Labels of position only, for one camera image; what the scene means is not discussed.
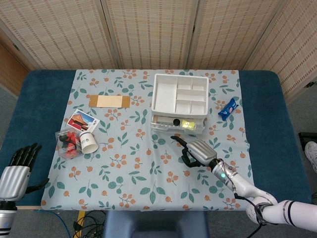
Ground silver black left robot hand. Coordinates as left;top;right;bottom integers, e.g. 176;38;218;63
0;143;50;201

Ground blue snack packet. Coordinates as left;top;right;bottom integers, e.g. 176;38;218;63
217;97;240;121

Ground postcard with red building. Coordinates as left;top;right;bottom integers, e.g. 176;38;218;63
67;109;100;132

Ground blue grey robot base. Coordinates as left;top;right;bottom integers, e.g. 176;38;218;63
103;210;210;238

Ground woven folding screen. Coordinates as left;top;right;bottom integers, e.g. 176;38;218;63
0;0;317;97

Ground clear box with red items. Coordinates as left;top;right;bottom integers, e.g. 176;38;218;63
55;128;84;159

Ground white plastic drawer organizer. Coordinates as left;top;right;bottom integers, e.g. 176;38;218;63
151;73;210;117

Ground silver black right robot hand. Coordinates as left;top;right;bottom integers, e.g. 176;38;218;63
170;135;218;167

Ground blue floor cable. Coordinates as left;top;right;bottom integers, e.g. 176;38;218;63
34;209;69;238

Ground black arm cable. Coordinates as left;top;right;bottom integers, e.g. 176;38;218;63
232;188;269;225

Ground black floor cables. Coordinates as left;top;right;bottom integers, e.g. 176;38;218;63
73;210;107;238

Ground black plastic tray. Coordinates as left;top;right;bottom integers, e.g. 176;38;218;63
298;132;317;145

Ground blue padded table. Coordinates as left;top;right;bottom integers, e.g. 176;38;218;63
0;69;312;211

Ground brown flat cardboard piece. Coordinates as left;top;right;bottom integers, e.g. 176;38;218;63
88;95;131;109

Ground white sneaker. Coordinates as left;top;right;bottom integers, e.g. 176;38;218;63
304;141;317;172

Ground yellow packet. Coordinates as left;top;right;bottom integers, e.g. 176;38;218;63
180;119;196;129

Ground white paper cup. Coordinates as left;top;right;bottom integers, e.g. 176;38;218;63
79;131;99;154

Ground floral fruit print tablecloth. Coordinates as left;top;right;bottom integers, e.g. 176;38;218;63
40;69;256;211

